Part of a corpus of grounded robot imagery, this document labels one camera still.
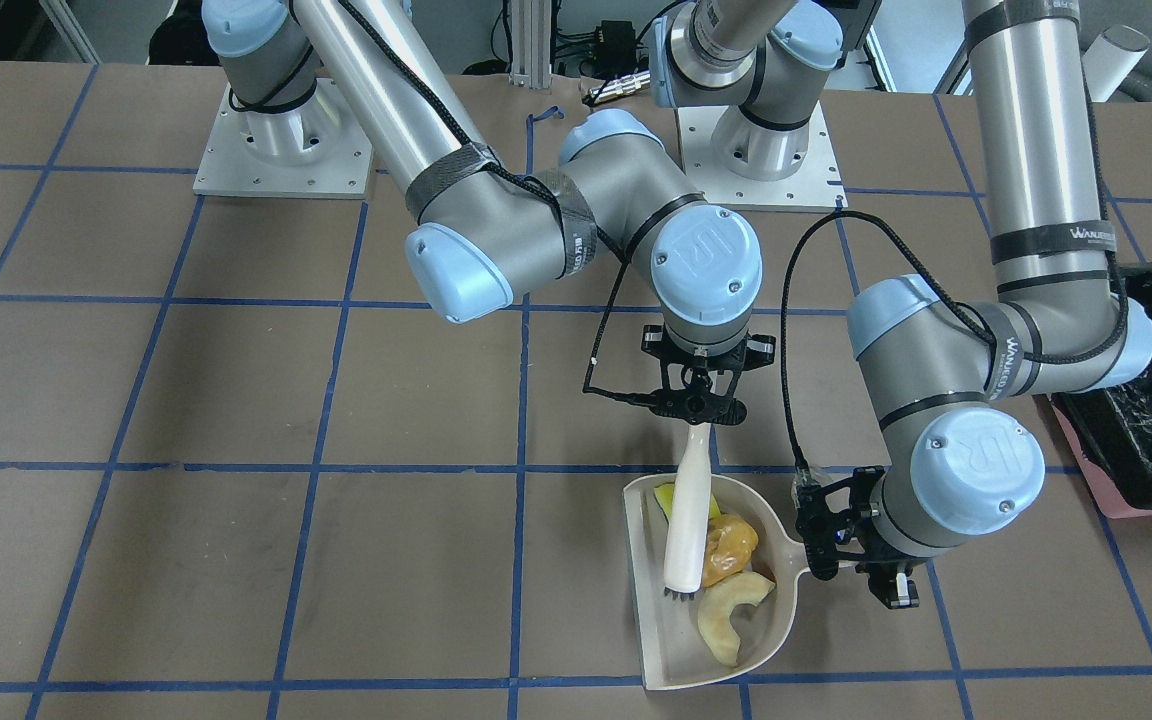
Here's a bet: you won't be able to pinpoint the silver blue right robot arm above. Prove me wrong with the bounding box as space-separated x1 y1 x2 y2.
200 1 774 425

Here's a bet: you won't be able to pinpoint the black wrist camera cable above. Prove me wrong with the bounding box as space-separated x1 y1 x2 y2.
336 0 657 406
781 60 1132 476

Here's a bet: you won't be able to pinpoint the yellow green sponge piece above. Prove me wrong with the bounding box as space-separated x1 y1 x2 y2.
653 482 721 521

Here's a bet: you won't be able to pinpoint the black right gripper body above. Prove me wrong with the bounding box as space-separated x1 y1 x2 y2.
641 325 776 427

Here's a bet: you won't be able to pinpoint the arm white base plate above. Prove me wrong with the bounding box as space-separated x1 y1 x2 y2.
194 78 372 199
677 105 849 213

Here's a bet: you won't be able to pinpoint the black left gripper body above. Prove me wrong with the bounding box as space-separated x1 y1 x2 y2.
794 465 925 611

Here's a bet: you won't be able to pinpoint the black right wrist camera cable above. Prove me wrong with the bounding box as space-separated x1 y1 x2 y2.
336 0 657 406

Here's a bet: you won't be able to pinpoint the pale banana peel piece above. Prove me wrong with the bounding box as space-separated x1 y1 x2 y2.
696 571 776 667

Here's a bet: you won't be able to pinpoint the black left wrist camera cable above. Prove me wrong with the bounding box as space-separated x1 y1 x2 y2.
781 60 1132 476

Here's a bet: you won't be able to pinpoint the beige plastic dustpan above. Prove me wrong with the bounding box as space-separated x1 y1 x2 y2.
623 473 810 691

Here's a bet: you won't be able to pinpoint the beige hand brush black bristles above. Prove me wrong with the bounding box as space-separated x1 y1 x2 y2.
662 424 712 601

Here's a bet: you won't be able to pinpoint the aluminium frame post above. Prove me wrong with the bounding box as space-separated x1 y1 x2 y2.
506 0 554 91

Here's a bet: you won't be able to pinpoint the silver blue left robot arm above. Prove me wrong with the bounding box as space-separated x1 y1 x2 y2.
787 1 1152 609

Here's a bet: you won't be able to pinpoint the orange brown potato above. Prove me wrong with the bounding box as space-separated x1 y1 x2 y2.
702 511 759 588

